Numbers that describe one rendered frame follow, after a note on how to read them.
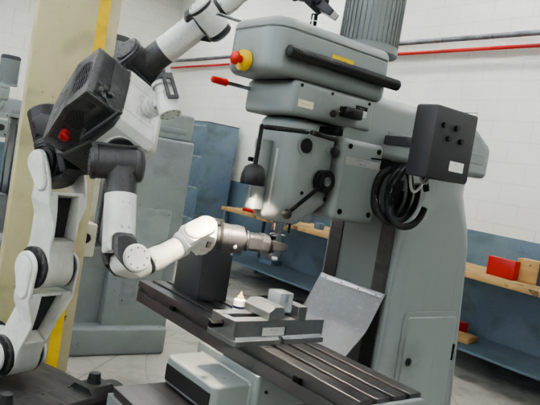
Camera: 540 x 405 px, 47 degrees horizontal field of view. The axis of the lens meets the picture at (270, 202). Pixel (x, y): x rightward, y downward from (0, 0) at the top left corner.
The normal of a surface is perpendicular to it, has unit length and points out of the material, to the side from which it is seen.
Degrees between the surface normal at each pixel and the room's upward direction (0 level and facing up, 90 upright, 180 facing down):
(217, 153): 90
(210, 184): 90
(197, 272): 90
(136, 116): 58
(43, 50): 90
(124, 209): 70
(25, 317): 115
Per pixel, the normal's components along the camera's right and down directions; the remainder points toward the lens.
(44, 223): -0.55, -0.04
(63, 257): 0.84, 0.00
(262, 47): -0.78, -0.10
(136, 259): 0.58, -0.21
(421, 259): 0.61, 0.11
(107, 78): 0.78, -0.39
